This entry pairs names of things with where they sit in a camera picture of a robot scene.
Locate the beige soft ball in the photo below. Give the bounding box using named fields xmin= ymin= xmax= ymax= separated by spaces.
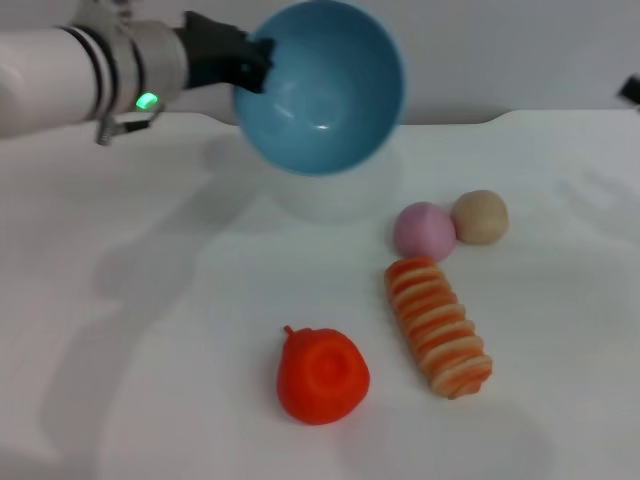
xmin=451 ymin=189 xmax=511 ymax=246

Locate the blue plastic bowl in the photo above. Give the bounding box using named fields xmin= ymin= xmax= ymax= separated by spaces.
xmin=231 ymin=0 xmax=406 ymax=177

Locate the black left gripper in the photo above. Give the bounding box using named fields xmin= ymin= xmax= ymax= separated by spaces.
xmin=171 ymin=9 xmax=279 ymax=95

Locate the red tomato toy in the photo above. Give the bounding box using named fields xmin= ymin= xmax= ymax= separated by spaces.
xmin=276 ymin=324 xmax=372 ymax=427

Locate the pink soft ball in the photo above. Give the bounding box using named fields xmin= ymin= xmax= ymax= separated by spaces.
xmin=393 ymin=201 xmax=458 ymax=263

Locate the left arm cable with connector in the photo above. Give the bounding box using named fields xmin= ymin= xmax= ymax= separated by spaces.
xmin=94 ymin=101 xmax=165 ymax=147

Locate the orange striped toy bread roll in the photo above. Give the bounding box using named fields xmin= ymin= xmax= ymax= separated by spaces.
xmin=383 ymin=255 xmax=495 ymax=402

